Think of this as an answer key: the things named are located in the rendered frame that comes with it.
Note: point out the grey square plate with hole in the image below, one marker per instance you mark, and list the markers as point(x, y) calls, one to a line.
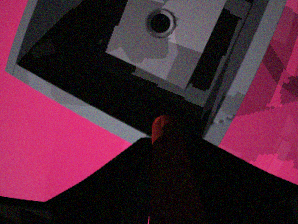
point(134, 35)

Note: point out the red cylinder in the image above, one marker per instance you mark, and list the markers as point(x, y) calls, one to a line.
point(174, 197)

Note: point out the dark grey open box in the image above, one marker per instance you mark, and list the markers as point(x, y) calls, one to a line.
point(55, 51)

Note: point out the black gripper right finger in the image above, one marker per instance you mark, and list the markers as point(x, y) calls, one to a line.
point(236, 192)

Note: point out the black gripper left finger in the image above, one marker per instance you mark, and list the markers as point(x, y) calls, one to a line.
point(118, 193)

